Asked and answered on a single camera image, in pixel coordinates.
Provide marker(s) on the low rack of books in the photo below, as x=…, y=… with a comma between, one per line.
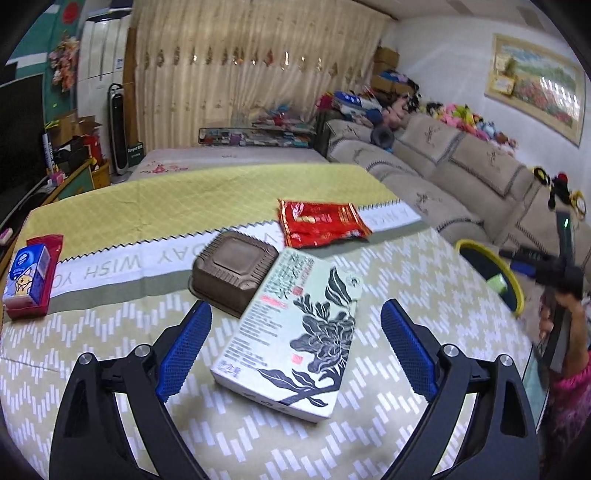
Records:
x=254, y=137

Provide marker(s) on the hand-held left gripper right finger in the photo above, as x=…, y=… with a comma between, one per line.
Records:
x=408, y=346

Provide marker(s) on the foil snack wrapper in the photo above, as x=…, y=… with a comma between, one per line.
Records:
x=318, y=221

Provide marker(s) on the framed landscape painting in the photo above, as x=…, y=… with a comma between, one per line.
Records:
x=535, y=83

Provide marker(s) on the black tower fan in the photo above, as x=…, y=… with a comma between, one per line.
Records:
x=117, y=129

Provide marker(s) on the yellow and green TV cabinet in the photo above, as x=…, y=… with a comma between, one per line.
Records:
x=74, y=182

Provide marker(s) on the yellow basket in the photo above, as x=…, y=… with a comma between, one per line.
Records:
x=101, y=174

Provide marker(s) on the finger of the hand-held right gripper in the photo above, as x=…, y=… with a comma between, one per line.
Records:
x=519, y=254
x=524, y=267

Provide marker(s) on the hanging artificial flower decoration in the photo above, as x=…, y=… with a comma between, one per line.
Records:
x=64, y=64

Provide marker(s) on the beige embroidered sofa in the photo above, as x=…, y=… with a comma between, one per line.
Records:
x=438, y=184

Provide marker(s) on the person's right hand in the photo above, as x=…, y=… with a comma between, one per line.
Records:
x=546, y=323

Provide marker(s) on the brown plastic lidded box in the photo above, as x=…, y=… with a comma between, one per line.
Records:
x=231, y=258

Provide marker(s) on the small green box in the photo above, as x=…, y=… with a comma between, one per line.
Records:
x=135, y=154

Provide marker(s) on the grey round cushion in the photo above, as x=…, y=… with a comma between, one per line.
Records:
x=382, y=136

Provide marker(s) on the beige floral floor mat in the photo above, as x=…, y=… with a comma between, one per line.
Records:
x=231, y=157

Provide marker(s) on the red bag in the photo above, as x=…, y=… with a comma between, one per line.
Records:
x=93, y=150

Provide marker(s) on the black television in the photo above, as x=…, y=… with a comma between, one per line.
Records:
x=21, y=138

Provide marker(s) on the blue tissue packet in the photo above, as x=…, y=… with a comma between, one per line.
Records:
x=27, y=272

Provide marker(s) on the white standing air conditioner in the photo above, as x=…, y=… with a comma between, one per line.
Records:
x=99, y=55

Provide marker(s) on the black mouse plush toy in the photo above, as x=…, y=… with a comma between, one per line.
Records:
x=556, y=184

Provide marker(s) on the yellow-rimmed bin with black bag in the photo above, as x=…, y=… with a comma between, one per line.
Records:
x=480, y=258

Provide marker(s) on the blue star-print bag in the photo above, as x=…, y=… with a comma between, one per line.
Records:
x=358, y=101

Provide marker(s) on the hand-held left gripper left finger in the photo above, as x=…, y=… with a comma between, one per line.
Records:
x=184, y=350

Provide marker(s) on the stacked cardboard boxes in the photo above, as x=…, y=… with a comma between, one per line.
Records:
x=385, y=64

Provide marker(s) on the pile of plush toys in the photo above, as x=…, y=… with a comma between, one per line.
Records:
x=457, y=115

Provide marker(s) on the pale green floral carton box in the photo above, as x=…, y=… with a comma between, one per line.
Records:
x=286, y=332

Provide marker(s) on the open cardboard boxes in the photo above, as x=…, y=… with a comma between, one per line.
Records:
x=74, y=129

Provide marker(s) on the yellow plush toy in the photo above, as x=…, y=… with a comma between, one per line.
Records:
x=579, y=199

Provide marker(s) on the beige embroidered curtain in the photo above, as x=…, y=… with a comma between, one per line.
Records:
x=258, y=69

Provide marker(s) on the red tissue packet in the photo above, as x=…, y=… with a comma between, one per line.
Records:
x=48, y=286

